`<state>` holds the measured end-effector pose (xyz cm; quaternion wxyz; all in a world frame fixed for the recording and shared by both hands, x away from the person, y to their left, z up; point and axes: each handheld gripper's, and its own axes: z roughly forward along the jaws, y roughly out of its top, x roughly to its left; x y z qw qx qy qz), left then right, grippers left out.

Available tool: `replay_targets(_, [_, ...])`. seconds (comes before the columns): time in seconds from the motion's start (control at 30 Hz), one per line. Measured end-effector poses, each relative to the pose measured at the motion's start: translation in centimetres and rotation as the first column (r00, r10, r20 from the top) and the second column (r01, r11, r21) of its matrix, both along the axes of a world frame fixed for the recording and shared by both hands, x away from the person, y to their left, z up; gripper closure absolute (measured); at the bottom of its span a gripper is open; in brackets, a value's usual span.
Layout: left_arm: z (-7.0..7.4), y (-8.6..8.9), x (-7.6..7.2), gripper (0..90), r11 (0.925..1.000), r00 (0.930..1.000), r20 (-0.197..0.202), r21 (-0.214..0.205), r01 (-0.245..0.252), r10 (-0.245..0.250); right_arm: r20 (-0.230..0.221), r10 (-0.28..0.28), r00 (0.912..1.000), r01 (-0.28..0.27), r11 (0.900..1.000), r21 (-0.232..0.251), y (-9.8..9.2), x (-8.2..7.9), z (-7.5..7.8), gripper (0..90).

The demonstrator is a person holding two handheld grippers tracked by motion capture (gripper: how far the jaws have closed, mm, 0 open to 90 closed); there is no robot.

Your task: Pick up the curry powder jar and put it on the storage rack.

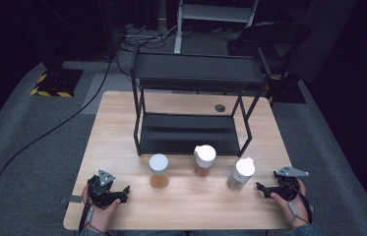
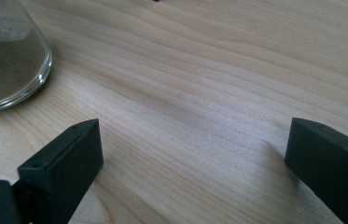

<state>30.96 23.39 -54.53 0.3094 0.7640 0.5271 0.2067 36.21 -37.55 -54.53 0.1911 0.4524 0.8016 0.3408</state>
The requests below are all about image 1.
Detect left hand-held gripper cable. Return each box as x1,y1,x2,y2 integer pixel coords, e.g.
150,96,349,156
78,201,106,236

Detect white metal stand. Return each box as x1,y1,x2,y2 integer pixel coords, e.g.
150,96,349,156
173,0,260,55

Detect long black floor cable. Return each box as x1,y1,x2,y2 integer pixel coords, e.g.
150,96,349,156
0,55,115,236

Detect person's left hand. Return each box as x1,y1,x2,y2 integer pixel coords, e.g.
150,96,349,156
81,184,122,234

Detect round-lid jar with orange contents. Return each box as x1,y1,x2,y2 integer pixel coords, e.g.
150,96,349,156
149,153,170,189

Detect flip-lid jar with brown contents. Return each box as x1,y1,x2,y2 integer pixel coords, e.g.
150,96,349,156
193,144,217,178

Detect person's right hand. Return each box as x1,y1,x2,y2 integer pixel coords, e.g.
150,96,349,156
269,178,311,229

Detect hand-held gripper cable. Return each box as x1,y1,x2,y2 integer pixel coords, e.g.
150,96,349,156
283,183,314,228
78,201,106,236

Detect black chair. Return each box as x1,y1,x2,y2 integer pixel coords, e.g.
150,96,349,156
225,21,312,104

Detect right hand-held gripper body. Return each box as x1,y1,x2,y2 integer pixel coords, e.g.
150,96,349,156
270,165,310,202

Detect tangle of floor cables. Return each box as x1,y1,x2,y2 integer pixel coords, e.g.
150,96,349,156
118,23,180,53

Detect black two-tier metal rack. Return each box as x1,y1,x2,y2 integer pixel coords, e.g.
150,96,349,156
130,43,273,158

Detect right hand-held gripper cable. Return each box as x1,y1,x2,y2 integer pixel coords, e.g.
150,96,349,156
283,183,314,228

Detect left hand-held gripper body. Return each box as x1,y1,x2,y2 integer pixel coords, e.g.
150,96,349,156
87,169,124,208

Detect flip-lid jar with pale contents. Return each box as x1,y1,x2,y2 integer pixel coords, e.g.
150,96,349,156
226,156,257,192

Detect black base with yellow stripes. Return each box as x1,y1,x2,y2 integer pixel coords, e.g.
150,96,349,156
30,68,85,98

